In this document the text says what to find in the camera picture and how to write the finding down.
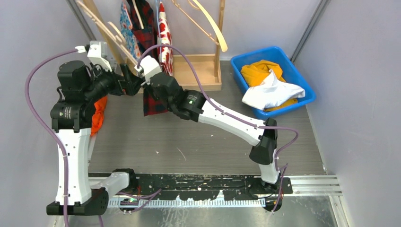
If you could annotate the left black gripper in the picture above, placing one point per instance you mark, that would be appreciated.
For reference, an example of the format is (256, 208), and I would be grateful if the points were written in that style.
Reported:
(130, 84)

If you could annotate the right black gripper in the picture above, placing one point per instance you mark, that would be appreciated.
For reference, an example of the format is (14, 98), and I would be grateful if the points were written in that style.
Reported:
(148, 88)

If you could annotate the beige plastic hanger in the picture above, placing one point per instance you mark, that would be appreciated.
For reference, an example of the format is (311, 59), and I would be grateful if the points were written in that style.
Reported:
(216, 36)
(111, 34)

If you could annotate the blue floral garment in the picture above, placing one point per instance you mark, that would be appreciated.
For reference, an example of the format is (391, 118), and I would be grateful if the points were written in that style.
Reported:
(126, 31)

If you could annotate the yellow skirt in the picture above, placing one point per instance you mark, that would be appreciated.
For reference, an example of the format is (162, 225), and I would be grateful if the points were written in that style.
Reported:
(255, 73)

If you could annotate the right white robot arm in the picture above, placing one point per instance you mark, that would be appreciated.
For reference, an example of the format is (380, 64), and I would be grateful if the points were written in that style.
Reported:
(192, 105)

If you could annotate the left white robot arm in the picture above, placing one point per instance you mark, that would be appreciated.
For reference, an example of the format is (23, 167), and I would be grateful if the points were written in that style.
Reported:
(75, 196)

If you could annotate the beige hanger under plaid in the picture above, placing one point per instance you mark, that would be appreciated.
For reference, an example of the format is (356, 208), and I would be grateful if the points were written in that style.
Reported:
(138, 14)

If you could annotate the wooden clothes rack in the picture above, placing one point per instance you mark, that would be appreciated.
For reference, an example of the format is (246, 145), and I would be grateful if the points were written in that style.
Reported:
(197, 69)

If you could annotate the orange cloth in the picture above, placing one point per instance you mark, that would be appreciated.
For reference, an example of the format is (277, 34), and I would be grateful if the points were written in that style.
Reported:
(99, 115)

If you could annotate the red white floral garment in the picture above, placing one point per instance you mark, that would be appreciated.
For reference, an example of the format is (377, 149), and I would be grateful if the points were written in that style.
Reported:
(165, 54)

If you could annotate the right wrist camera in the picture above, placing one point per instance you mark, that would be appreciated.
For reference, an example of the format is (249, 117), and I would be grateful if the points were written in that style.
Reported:
(147, 68)

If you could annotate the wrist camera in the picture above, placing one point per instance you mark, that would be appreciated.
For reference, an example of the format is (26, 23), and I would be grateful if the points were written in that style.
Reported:
(97, 54)
(147, 68)

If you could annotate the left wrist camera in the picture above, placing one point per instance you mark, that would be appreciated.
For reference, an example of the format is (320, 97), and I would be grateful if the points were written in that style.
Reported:
(97, 54)

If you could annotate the blue wire hanger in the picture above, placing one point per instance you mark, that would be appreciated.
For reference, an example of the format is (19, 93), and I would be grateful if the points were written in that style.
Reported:
(157, 4)

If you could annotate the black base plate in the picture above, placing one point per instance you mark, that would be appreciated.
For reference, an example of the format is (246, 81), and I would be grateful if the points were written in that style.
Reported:
(206, 187)

